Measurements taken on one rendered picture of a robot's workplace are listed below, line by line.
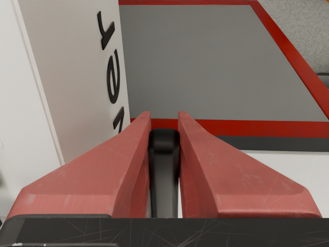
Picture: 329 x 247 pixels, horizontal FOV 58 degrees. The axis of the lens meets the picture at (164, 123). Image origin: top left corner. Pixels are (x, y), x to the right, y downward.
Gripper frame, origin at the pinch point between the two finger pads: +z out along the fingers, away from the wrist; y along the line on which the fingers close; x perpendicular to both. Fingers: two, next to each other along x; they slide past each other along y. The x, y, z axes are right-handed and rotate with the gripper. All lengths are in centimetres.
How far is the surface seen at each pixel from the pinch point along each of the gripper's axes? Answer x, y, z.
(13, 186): 10.5, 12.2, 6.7
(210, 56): 13.9, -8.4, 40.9
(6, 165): 8.2, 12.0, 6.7
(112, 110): 1.1, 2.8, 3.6
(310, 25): 23, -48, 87
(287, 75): 13.7, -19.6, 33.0
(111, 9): -3.5, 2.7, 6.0
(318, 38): 27, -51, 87
